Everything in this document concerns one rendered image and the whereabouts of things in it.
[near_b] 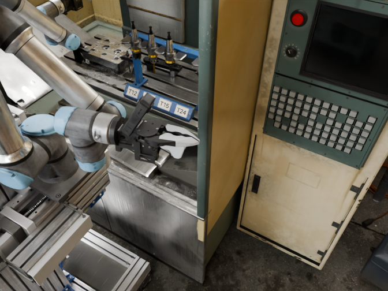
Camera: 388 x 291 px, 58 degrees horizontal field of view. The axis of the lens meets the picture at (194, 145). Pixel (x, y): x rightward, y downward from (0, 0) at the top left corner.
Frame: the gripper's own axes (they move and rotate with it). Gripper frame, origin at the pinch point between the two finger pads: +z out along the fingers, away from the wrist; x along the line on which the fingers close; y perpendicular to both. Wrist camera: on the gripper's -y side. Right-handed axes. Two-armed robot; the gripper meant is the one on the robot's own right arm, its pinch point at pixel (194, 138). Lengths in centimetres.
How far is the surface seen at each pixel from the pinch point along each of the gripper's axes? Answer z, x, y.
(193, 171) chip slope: -16, -66, 72
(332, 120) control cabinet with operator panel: 41, -63, 27
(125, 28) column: -102, -181, 47
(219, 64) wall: -1.6, -33.8, -3.3
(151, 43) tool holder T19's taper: -48, -98, 20
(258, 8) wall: 6, -59, -14
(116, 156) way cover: -61, -71, 77
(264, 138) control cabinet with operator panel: 16, -79, 53
